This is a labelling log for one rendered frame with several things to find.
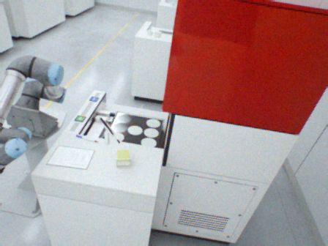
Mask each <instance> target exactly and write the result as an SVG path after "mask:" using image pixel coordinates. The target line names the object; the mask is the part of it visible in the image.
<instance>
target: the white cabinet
mask: <svg viewBox="0 0 328 246"><path fill-rule="evenodd" d="M37 197H38V201H39V203H40V208H41V210H42V215H43V218H44V220H45V224H46V228H47V230H48V234H49V237H50V240H51V244H52V246H148V244H149V235H150V233H151V226H152V218H153V214H154V213H149V212H141V211H138V210H131V209H126V208H120V207H117V206H109V205H103V204H94V203H92V202H85V201H80V200H74V199H71V198H62V197H56V196H53V195H45V194H42V193H37Z"/></svg>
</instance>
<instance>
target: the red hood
mask: <svg viewBox="0 0 328 246"><path fill-rule="evenodd" d="M327 87H328V1H325V0H178V1H177V8H176V17H175V18H174V28H173V32H172V40H171V49H170V53H169V61H168V71H167V78H166V82H165V92H164V99H163V109H162V110H163V112H169V113H177V114H180V115H187V116H192V117H198V118H202V119H210V120H216V121H220V122H228V123H231V124H240V125H246V126H249V127H258V128H264V129H268V130H276V131H279V132H285V133H294V134H297V135H299V134H300V132H302V129H303V127H304V126H305V124H306V122H307V121H308V119H309V118H310V115H311V114H312V112H313V111H314V109H315V107H316V106H317V104H318V102H319V100H320V99H321V97H322V95H323V93H324V92H325V91H326V89H327Z"/></svg>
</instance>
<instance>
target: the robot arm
mask: <svg viewBox="0 0 328 246"><path fill-rule="evenodd" d="M5 75H6V76H5V78H4V80H3V82H2V85H0V144H4V145H3V147H1V148H0V174H2V173H3V172H4V169H5V166H7V165H8V164H10V163H11V162H12V161H14V160H16V159H17V158H18V157H20V156H22V155H23V154H24V153H25V152H26V151H27V143H28V142H30V138H31V132H30V130H28V129H27V128H25V127H21V128H17V129H16V130H12V129H10V128H5V127H2V126H3V124H4V122H5V119H6V118H7V115H8V113H9V111H10V108H11V107H12V104H13V101H14V100H15V97H16V95H17V93H18V90H19V89H20V86H21V84H22V83H23V82H24V81H26V82H25V85H24V87H23V91H22V94H21V96H20V98H19V99H18V101H17V102H16V104H15V105H17V106H20V107H25V108H31V109H34V110H37V111H39V110H40V99H45V100H50V101H53V102H57V103H61V104H62V103H63V102H64V98H65V95H66V92H67V89H66V88H64V87H62V86H61V82H62V81H63V77H64V68H63V66H62V65H60V64H58V63H54V62H51V61H48V60H46V59H41V58H37V57H36V56H29V55H28V56H21V57H19V58H17V59H15V60H14V61H12V63H10V64H9V66H8V67H7V69H6V70H5Z"/></svg>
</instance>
